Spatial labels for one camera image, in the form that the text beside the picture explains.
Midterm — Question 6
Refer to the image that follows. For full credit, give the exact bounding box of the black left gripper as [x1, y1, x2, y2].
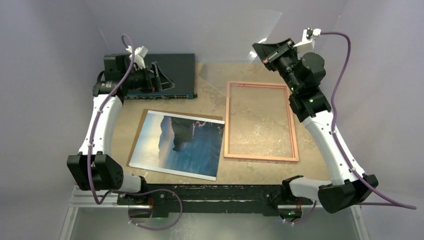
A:
[122, 62, 175, 94]

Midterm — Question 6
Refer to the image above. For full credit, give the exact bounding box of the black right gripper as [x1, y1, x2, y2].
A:
[252, 38, 302, 94]

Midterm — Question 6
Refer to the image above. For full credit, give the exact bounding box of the brown cardboard backing board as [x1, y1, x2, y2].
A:
[126, 108, 224, 167]

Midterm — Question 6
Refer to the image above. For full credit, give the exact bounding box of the clear transparent sheet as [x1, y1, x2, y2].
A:
[195, 9, 282, 95]

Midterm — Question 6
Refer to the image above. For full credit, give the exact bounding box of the blue landscape photo print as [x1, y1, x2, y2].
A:
[128, 109, 226, 182]

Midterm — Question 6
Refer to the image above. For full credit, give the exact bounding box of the pink wooden picture frame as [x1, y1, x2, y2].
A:
[223, 81, 299, 163]

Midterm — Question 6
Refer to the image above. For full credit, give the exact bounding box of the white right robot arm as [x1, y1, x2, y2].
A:
[252, 38, 379, 214]

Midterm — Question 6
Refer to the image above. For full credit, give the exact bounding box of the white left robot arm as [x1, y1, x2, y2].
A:
[66, 53, 175, 205]

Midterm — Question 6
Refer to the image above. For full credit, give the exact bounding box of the dark blue network switch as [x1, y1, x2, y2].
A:
[104, 53, 199, 101]

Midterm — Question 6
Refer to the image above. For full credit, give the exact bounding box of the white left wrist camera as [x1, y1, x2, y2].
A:
[126, 45, 149, 70]

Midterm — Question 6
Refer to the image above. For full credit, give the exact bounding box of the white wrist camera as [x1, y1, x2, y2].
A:
[294, 27, 322, 52]
[126, 45, 149, 70]

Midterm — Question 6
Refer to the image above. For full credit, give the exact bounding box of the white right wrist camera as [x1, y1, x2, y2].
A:
[294, 27, 322, 52]

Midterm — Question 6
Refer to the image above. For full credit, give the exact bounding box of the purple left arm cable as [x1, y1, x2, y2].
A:
[86, 34, 184, 232]

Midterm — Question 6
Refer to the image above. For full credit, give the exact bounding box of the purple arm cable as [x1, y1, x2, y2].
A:
[86, 34, 184, 232]
[283, 31, 418, 226]

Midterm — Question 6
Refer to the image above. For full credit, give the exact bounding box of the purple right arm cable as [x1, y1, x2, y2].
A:
[283, 31, 418, 226]

